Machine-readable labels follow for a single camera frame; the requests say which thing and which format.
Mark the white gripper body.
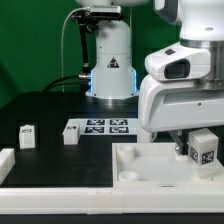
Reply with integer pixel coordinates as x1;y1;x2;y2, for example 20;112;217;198
138;75;224;132

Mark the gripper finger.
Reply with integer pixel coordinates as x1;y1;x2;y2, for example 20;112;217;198
169;130;184;155

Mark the white square table top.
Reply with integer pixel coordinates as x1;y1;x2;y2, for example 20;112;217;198
112;143;224;188

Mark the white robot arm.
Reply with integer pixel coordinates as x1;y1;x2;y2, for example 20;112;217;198
134;0;224;133

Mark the white U-shaped fence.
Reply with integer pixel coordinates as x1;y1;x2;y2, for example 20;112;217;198
0;146;224;215

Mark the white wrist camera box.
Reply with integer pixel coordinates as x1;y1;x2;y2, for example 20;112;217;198
145;42;211;82

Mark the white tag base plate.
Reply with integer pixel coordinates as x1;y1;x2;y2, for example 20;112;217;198
65;118;140;135

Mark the black cable bundle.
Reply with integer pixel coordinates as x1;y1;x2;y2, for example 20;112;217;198
41;73;92;93

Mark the black camera on stand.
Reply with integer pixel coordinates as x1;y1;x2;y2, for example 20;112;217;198
71;5;123;74

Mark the grey cable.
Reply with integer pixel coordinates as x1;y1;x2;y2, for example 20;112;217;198
60;7;90;93

